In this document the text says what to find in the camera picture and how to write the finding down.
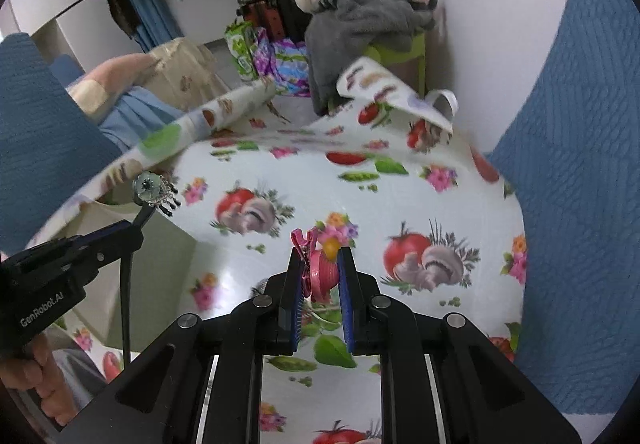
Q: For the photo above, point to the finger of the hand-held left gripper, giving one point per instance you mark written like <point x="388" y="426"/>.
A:
<point x="117" y="236"/>

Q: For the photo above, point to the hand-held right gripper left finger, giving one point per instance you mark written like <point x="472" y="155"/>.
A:
<point x="296" y="304"/>

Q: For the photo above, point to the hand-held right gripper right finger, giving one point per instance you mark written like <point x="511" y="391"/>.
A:
<point x="345" y="304"/>

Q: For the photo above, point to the pink hair clip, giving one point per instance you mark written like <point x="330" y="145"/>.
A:
<point x="322" y="274"/>

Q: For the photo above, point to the pale green cardboard box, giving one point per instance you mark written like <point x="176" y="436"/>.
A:
<point x="165" y="269"/>

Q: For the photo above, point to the green beaded hair accessory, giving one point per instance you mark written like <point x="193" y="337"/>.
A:
<point x="147" y="185"/>

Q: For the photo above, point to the thin black band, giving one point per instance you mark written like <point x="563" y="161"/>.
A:
<point x="125" y="304"/>

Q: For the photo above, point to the person's left hand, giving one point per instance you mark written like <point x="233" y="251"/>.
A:
<point x="50" y="384"/>

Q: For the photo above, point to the blue fabric chair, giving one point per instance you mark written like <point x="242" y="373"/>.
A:
<point x="40" y="149"/>
<point x="575" y="174"/>

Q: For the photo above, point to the light blue cloth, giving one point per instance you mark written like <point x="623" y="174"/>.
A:
<point x="135" y="116"/>

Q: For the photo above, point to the pink and beige pillow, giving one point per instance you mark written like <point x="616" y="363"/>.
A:
<point x="110" y="79"/>

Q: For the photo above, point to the beige floral cushion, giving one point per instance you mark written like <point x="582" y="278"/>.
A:
<point x="185" y="69"/>

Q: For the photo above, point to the white cabinet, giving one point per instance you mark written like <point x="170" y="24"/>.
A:
<point x="65" y="19"/>

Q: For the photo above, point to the green patterned bag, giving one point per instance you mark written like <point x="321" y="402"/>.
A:
<point x="240" y="49"/>

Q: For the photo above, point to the blue curtain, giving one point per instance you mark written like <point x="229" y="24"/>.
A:
<point x="150" y="14"/>

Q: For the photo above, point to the purple patterned bag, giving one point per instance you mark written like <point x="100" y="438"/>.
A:
<point x="282" y="64"/>

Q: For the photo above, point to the green stool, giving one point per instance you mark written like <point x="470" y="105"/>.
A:
<point x="395" y="55"/>

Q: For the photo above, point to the red and black case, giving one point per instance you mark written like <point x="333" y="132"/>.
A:
<point x="265" y="19"/>

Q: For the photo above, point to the black suitcase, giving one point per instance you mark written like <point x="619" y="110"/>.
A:
<point x="290" y="9"/>

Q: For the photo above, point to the pile of clothes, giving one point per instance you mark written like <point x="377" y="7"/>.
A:
<point x="360" y="9"/>

